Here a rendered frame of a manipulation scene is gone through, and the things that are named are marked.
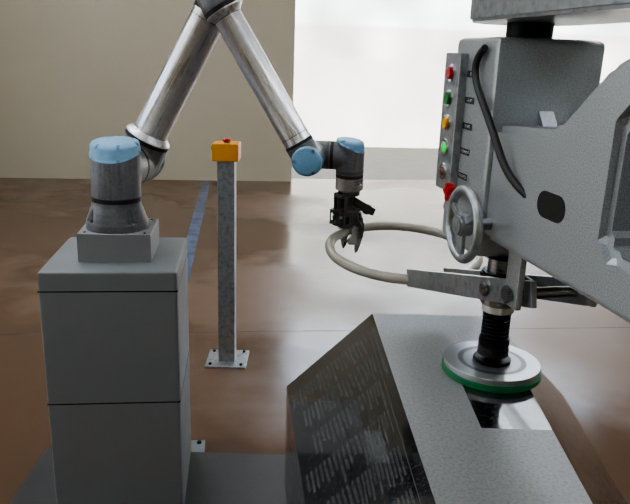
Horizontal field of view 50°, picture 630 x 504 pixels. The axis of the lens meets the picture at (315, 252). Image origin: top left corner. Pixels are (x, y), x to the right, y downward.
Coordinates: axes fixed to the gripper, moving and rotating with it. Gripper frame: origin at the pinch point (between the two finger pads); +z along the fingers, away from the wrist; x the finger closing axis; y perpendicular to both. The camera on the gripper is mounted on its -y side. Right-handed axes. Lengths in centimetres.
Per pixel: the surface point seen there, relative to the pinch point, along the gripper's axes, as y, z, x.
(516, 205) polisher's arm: 50, -46, 90
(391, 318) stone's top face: 28, 2, 44
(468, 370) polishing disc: 42, -4, 79
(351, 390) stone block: 54, 8, 56
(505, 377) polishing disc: 39, -4, 86
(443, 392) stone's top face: 51, -2, 79
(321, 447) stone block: 69, 14, 61
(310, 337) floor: -65, 95, -92
